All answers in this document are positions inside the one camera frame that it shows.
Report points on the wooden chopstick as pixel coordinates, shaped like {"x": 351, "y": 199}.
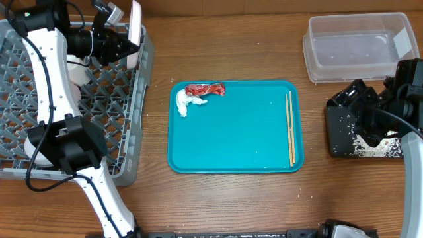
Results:
{"x": 288, "y": 132}
{"x": 292, "y": 128}

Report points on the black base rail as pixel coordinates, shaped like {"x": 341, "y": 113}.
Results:
{"x": 322, "y": 231}

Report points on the left wooden chopstick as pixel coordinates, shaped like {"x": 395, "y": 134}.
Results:
{"x": 288, "y": 132}

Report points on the white tissue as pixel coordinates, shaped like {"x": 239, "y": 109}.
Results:
{"x": 183, "y": 100}

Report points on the clear plastic container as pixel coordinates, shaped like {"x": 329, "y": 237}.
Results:
{"x": 366, "y": 46}

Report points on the white paper cup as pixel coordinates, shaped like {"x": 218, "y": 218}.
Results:
{"x": 76, "y": 68}

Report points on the red snack wrapper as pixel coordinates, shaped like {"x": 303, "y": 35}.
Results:
{"x": 200, "y": 89}

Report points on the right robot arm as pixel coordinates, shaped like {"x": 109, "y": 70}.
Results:
{"x": 396, "y": 112}

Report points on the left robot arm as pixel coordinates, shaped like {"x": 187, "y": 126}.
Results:
{"x": 62, "y": 138}

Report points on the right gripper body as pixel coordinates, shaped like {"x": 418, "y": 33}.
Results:
{"x": 375, "y": 126}

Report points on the right wooden chopstick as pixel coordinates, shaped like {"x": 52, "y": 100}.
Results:
{"x": 292, "y": 128}

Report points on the pile of white rice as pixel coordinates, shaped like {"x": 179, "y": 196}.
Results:
{"x": 386, "y": 148}

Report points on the teal plastic tray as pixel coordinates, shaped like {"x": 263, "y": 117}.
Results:
{"x": 244, "y": 131}

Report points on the grey dishwasher rack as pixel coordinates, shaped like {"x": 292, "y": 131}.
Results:
{"x": 112, "y": 99}

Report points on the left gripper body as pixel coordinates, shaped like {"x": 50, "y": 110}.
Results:
{"x": 103, "y": 46}

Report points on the black plastic tray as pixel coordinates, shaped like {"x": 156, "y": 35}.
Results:
{"x": 340, "y": 124}

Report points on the large white plate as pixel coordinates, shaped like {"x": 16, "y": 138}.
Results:
{"x": 135, "y": 27}

